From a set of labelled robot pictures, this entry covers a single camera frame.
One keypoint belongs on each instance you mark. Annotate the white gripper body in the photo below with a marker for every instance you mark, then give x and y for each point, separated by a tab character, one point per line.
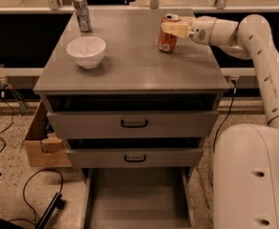
201	30

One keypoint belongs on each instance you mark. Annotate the red coke can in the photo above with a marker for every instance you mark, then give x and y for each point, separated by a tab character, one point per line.
167	42

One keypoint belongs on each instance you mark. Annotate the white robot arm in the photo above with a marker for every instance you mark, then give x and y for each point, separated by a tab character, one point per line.
246	160

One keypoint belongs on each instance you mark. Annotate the grey drawer cabinet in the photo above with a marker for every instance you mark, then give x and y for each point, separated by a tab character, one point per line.
134	76

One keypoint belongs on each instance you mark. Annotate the grey top drawer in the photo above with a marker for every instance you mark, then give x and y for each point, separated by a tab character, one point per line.
77	125

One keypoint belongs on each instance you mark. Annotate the tall silver drink can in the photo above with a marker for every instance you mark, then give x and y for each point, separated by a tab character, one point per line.
82	14

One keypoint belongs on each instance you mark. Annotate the grey middle drawer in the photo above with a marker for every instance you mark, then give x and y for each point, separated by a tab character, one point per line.
135	158

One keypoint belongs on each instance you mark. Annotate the grey open bottom drawer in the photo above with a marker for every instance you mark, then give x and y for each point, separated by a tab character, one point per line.
137	198

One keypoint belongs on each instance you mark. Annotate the white ceramic bowl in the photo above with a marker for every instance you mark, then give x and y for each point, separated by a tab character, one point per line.
87	52

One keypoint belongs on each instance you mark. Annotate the brown cardboard box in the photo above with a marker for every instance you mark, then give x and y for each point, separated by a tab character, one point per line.
43	148

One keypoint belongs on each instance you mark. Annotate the black stand leg left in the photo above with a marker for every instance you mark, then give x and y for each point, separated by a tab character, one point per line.
56	203

